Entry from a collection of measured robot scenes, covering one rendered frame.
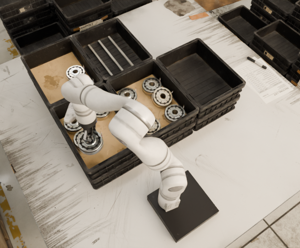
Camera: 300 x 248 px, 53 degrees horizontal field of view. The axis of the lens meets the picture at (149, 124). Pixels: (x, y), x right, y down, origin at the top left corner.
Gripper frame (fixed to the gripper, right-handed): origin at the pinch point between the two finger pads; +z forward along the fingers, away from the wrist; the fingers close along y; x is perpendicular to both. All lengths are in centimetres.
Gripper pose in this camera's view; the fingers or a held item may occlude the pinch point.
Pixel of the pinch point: (92, 135)
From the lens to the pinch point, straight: 128.3
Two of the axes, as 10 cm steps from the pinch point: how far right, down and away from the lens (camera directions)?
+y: 1.5, -8.4, 5.3
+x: -9.9, -1.3, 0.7
